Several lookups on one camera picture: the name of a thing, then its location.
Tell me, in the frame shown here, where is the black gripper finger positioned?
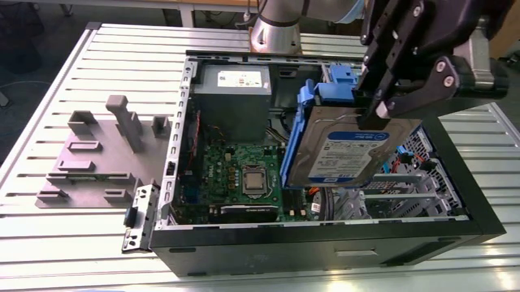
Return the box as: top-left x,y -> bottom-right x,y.
355,0 -> 432,130
375,56 -> 474,118

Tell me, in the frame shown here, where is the power wire with black plug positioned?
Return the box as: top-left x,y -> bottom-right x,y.
399,153 -> 440,180

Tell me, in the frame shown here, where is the hard disk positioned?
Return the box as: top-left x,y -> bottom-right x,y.
279,79 -> 421,191

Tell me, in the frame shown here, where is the silver metal disk bay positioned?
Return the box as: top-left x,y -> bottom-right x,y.
337,173 -> 468,220

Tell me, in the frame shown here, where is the blue plastic drive latch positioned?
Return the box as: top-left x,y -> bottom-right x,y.
325,62 -> 362,83

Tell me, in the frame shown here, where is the grey power supply box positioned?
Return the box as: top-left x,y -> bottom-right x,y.
190,63 -> 271,144

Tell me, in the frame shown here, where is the silver CPU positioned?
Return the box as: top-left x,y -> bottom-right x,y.
244,169 -> 264,191

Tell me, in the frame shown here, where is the CPU socket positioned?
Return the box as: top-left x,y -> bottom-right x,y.
239,164 -> 270,200

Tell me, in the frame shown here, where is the green motherboard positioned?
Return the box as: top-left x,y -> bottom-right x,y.
178,142 -> 322,220

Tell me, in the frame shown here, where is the black graphics card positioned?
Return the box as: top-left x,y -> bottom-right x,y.
219,205 -> 279,223

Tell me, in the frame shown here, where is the black open PC case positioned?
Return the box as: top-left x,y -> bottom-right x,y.
121,50 -> 508,277

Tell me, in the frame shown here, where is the grey parts rack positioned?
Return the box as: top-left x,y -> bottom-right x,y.
36,94 -> 175,209

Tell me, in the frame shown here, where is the yellow black supply wire bundle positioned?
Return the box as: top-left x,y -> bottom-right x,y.
266,108 -> 295,144

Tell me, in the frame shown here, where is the thick black sleeved cable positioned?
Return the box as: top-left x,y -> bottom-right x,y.
315,186 -> 341,221

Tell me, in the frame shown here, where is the white desk frame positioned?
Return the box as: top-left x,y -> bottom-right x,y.
162,0 -> 260,28

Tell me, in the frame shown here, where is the red black twisted wire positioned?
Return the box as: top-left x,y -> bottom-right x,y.
194,109 -> 202,159

